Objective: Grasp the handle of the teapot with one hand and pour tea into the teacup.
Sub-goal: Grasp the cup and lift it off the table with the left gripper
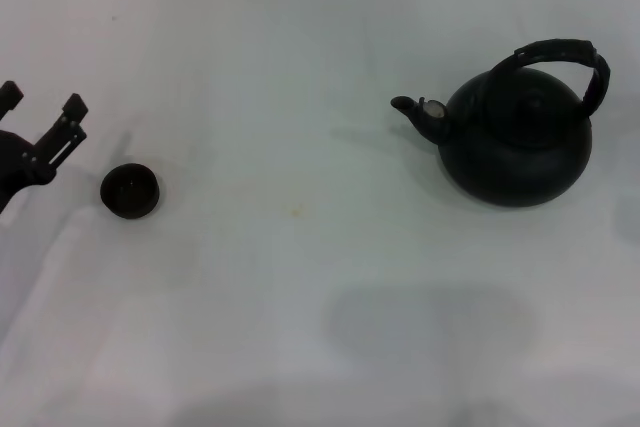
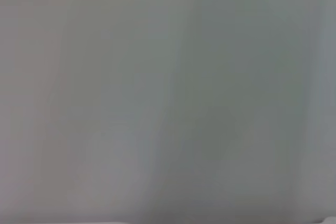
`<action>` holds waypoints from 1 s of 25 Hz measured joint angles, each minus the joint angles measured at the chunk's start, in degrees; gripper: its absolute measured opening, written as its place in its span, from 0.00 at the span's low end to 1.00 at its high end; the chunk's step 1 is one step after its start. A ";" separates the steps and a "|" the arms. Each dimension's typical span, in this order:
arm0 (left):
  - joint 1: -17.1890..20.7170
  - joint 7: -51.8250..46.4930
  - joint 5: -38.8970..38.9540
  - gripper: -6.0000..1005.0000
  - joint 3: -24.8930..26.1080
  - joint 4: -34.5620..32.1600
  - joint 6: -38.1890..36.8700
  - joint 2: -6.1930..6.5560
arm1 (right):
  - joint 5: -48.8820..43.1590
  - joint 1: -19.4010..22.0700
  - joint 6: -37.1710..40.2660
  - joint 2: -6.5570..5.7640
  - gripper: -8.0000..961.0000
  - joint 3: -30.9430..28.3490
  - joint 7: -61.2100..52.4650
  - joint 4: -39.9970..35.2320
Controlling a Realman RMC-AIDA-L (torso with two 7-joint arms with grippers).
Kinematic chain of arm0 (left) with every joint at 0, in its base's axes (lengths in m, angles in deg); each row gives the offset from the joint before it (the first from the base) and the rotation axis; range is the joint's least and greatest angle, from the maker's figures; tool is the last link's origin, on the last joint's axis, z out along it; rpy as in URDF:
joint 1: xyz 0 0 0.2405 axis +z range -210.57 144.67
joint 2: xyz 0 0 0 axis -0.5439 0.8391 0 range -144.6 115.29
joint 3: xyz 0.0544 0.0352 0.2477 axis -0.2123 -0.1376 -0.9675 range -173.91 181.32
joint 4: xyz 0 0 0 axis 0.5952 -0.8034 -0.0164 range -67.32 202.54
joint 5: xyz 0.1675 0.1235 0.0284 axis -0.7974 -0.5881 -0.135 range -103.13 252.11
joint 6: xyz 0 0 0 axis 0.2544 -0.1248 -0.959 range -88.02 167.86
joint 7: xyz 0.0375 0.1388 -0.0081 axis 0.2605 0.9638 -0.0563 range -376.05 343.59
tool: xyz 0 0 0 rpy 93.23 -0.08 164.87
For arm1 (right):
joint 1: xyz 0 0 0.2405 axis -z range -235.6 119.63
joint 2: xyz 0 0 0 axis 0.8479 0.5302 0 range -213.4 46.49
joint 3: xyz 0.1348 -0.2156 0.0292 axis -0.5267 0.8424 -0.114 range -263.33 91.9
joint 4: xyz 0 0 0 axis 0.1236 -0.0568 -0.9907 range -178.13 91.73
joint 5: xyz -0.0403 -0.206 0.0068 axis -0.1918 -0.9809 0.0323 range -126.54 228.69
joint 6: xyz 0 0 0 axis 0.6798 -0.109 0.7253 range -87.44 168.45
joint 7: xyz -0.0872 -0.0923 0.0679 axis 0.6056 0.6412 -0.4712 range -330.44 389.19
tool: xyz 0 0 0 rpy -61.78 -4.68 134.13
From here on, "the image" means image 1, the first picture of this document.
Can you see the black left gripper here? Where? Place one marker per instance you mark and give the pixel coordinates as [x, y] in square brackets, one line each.
[17, 167]

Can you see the small black teacup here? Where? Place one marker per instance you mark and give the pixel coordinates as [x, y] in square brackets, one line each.
[131, 192]

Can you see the white tablecloth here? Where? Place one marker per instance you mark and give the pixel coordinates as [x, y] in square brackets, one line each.
[300, 272]

